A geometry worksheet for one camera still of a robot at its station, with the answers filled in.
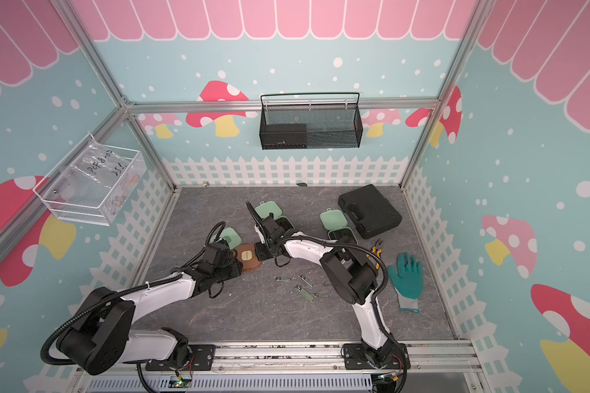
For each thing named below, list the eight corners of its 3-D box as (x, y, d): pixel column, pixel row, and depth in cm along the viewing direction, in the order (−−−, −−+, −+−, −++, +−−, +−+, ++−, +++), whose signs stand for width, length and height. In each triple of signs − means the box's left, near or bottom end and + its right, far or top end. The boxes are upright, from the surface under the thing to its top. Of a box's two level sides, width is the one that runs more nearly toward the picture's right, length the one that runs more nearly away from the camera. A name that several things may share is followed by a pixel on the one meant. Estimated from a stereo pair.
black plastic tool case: (363, 242, 103) (366, 233, 98) (336, 204, 116) (338, 194, 111) (400, 227, 108) (405, 218, 103) (370, 192, 121) (373, 182, 116)
